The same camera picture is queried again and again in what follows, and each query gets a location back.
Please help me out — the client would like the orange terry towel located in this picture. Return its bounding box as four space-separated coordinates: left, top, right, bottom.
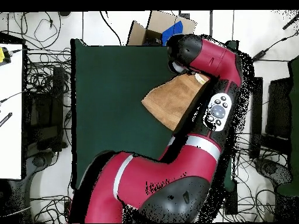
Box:
141 72 210 132

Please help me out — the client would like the brown cardboard box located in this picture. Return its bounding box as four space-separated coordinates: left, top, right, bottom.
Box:
126 10 198 47

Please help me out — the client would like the blue cloth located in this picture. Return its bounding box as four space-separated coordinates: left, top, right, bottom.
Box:
161 20 184 46

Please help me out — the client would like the white desk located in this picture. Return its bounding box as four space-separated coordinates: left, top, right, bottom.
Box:
0 43 24 180

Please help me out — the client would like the black power adapter with cable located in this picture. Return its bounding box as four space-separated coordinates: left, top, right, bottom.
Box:
251 30 299 67

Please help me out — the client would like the black power strip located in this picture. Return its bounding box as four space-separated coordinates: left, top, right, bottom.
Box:
224 179 238 215

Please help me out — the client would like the black equipment stand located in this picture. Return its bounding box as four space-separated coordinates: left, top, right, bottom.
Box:
23 66 68 152
248 76 293 159

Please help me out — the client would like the black cable tangle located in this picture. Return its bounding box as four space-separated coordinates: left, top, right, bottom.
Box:
221 132 290 222
30 188 73 223
23 46 72 99

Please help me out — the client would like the dark green table cloth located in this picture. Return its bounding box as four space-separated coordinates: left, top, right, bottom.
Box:
70 38 239 190

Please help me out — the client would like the yellow and black device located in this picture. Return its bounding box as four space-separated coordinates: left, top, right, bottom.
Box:
0 46 12 67

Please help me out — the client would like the grey looped cable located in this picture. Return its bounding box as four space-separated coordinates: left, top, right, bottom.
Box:
20 11 62 50

